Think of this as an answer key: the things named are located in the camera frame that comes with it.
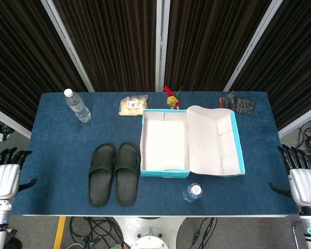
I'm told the light blue open shoe box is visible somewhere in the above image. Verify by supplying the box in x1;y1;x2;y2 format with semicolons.
140;105;246;179

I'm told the black cable with inline switch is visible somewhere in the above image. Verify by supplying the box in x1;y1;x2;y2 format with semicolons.
189;217;218;249

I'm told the grey partition post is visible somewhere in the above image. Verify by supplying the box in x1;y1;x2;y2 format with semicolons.
155;0;171;92
40;0;95;93
222;0;287;92
277;102;311;140
0;103;32;140

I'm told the grey striped knit glove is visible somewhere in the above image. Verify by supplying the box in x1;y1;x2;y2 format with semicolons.
218;90;256;116

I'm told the labelled clear water bottle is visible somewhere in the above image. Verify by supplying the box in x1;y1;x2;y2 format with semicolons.
63;88;92;123

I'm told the round white robot base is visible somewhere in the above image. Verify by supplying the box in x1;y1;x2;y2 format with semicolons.
131;234;169;249

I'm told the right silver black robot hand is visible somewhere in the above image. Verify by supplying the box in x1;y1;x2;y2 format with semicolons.
268;145;311;207

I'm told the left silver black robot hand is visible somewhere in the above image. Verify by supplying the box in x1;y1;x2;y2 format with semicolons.
0;147;38;201

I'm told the dark brown pleated curtain panel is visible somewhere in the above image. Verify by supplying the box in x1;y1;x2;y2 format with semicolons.
164;0;273;91
53;0;158;92
0;0;89;132
229;0;311;130

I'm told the black rubber slipper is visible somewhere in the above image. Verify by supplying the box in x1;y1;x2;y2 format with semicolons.
87;143;117;208
114;142;142;207

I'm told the blue table mat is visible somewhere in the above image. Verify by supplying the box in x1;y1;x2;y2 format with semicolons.
11;91;300;216

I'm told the yellow floor tape strip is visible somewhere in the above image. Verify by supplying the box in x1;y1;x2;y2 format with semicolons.
53;216;67;249

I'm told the clear snack bag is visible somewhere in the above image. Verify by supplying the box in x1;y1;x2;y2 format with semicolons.
118;94;149;116

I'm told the colourful feather toy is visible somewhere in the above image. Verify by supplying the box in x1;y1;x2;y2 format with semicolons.
163;85;184;109

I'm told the grey metal chair frame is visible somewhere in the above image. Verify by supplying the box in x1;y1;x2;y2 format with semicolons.
291;220;303;249

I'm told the small clear water bottle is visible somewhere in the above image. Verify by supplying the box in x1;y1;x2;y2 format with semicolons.
182;183;204;203

